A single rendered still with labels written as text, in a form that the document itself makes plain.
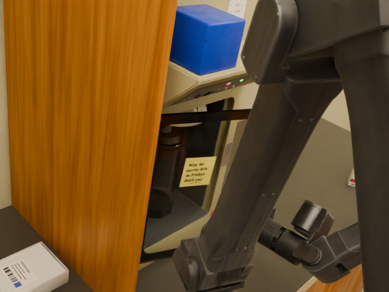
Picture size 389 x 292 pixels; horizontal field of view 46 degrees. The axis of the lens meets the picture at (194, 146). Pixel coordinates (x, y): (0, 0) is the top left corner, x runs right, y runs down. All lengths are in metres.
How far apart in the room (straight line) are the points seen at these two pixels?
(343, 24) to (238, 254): 0.35
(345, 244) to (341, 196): 0.79
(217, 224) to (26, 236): 0.78
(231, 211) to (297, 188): 1.12
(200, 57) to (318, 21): 0.46
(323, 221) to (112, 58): 0.51
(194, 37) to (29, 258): 0.66
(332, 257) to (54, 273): 0.61
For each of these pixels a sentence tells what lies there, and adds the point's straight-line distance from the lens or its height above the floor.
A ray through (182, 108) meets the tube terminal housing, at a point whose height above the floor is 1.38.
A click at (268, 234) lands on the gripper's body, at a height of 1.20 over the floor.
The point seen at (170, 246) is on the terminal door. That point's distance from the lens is 1.13.
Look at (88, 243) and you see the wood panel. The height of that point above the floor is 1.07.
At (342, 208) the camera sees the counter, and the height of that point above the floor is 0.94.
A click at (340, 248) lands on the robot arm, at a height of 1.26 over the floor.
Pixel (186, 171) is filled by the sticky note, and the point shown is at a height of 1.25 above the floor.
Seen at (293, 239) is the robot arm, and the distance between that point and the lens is 0.95.
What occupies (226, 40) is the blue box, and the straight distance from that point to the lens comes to 0.80.
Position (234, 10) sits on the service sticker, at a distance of 0.98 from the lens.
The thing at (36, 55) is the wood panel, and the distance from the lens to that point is 1.02.
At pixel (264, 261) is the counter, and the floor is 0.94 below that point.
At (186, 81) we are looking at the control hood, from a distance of 0.79.
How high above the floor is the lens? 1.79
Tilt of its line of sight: 30 degrees down
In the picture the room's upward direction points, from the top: 11 degrees clockwise
